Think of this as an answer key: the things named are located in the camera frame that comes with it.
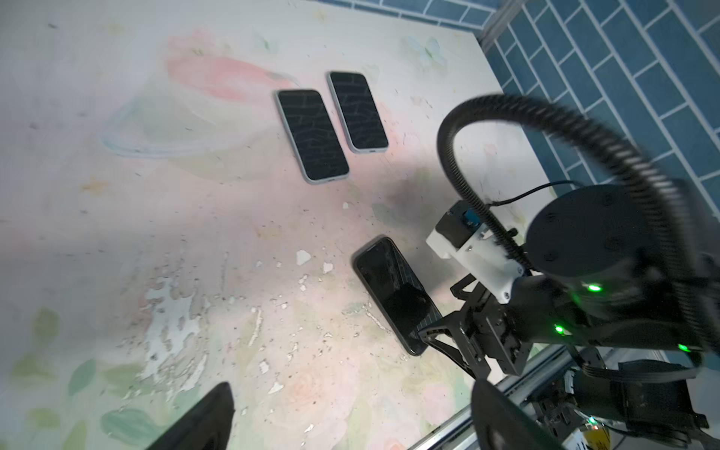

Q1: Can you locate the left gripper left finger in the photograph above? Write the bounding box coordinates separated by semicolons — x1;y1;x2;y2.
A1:
148;382;236;450

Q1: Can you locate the white phone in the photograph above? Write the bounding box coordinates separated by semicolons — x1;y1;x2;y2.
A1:
352;235;443;356

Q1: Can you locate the black phone screen up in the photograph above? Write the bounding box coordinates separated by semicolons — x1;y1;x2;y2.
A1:
275;89;350;185

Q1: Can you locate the blue phone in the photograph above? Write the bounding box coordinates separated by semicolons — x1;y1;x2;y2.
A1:
327;71;389;154

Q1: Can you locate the aluminium front rail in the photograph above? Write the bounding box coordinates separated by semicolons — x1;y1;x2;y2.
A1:
412;345;574;449

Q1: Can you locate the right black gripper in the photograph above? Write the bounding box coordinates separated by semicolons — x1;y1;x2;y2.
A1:
418;275;533;379

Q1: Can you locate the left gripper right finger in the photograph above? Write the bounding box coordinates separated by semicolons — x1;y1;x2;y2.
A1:
471;379;563;450

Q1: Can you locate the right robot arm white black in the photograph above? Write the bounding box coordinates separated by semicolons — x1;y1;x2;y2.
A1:
418;185;719;449

